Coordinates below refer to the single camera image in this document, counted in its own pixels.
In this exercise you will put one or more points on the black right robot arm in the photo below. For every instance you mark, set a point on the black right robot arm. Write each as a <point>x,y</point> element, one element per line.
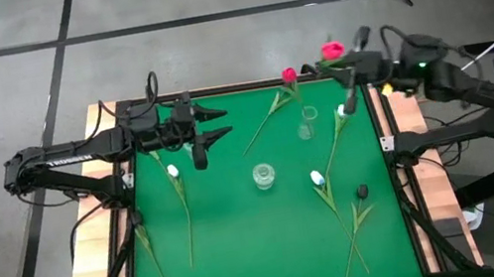
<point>459,83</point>

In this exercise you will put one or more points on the black table frame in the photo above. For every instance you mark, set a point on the black table frame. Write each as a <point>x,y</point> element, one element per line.
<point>243,86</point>

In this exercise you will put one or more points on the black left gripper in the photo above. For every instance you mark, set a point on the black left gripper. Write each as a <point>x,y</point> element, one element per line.
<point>175,130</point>

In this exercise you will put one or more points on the smooth slim glass vase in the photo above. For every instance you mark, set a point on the smooth slim glass vase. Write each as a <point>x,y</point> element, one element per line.
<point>307,123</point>

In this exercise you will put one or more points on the green table mat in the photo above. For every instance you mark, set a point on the green table mat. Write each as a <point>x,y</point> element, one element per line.
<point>271,255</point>

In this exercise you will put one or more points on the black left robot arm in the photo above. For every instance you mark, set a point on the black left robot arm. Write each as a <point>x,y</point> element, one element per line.
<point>92,146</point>

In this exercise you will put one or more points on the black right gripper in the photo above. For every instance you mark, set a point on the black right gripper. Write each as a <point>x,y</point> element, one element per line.
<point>368,65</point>

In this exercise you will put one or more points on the diamond-cut glass vase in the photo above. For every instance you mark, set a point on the diamond-cut glass vase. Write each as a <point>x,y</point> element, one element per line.
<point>264,176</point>

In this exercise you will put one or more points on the white artificial tulip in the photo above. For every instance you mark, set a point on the white artificial tulip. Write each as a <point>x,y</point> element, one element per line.
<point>173,171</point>
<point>340,111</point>
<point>317,177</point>

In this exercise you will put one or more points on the ribbed glass vase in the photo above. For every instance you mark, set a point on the ribbed glass vase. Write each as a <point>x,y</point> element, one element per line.
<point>187,149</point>

